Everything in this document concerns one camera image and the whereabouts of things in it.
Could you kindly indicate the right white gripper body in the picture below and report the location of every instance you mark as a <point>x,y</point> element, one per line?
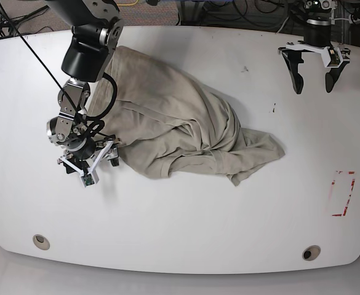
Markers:
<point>86,157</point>

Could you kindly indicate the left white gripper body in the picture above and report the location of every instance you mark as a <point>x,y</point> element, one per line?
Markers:
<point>323,51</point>

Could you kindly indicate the beige T-shirt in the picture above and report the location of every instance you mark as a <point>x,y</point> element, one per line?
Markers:
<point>166,121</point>

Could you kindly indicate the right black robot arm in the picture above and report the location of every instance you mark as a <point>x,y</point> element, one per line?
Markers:
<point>96,27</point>

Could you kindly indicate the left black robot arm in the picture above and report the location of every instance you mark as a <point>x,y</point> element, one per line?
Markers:
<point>316,18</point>

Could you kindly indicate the red tape rectangle marking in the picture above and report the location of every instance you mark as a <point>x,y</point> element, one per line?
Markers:
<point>340,192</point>

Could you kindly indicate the black tripod stand legs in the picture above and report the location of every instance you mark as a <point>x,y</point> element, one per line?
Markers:
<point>6,29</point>

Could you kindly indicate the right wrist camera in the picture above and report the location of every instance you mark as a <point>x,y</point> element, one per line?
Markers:
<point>89,179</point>

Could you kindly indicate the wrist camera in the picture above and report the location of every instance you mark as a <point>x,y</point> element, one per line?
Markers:
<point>89,179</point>
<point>335,59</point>

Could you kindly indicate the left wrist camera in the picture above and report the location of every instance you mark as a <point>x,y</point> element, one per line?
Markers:
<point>335,59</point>

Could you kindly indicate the left table cable grommet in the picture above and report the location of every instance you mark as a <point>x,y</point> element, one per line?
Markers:
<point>41,242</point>

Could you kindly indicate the table cable grommet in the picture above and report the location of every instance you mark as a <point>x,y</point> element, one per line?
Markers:
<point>41,242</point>
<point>311,253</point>

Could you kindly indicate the right table cable grommet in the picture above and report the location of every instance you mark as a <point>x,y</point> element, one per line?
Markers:
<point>311,253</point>

